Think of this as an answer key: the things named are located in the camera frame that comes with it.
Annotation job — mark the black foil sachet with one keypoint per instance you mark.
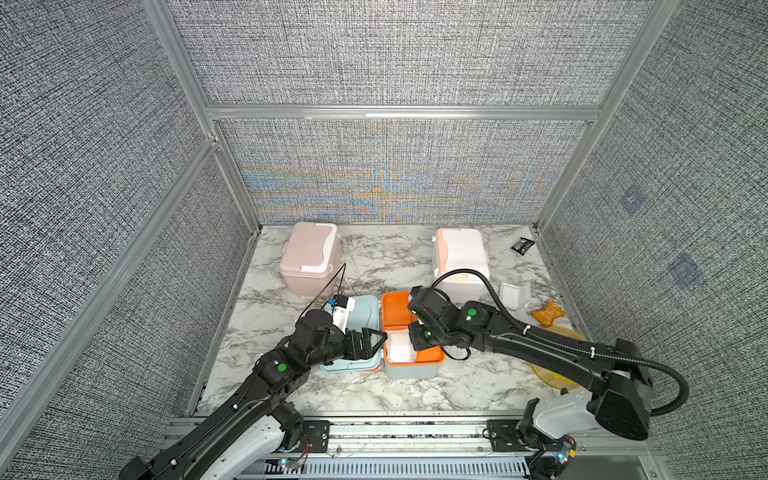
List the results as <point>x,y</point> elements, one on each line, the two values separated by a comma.
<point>523,245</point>

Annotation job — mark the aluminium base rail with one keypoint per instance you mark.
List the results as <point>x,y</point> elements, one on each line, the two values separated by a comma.
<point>435,445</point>

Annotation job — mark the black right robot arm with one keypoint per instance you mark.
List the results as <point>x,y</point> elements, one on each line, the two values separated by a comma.
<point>618,391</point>

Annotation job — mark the pink white medicine box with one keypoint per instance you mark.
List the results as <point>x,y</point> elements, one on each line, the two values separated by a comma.
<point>312,255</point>

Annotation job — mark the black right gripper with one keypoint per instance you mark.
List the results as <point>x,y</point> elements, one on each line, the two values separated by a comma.
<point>414,329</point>

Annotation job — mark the clear plastic gauze box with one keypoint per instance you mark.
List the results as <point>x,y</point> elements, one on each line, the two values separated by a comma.
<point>515,296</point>

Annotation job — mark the white pink medicine chest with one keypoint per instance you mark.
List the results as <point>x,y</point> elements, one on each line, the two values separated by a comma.
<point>460,248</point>

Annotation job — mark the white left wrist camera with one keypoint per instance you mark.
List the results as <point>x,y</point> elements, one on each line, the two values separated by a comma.
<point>341,308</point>

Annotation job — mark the orange plastic toy piece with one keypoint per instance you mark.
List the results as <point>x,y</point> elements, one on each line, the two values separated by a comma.
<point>548,314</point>

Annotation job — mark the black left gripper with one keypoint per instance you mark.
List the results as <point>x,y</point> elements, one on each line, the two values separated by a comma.
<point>366,351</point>

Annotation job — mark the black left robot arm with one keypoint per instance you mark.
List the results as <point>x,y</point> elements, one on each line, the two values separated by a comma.
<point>258,418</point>

